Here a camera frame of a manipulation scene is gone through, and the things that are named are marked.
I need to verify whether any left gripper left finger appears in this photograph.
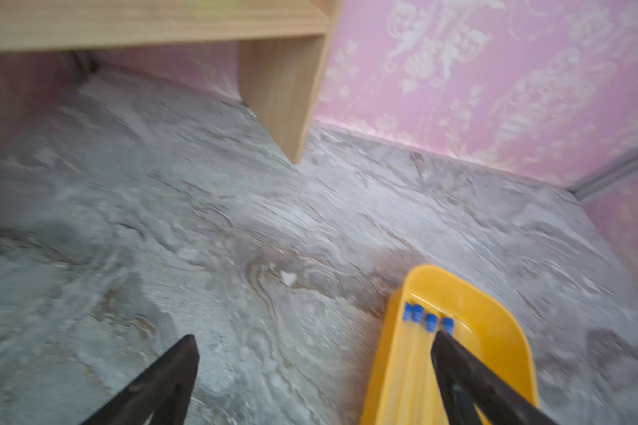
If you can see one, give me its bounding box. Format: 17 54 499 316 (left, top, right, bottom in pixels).
84 335 200 424

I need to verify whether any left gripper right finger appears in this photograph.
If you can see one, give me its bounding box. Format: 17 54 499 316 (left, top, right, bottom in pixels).
431 330 556 425

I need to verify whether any test tube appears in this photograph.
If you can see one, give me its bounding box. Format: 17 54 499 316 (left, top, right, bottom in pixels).
383 302 413 424
397 304 425 424
441 317 455 336
412 313 439 424

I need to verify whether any yellow plastic basin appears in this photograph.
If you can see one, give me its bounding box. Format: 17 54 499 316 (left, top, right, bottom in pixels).
361 265 540 424

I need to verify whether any wooden two-tier shelf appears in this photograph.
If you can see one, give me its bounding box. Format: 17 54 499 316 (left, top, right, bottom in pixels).
0 0 342 166

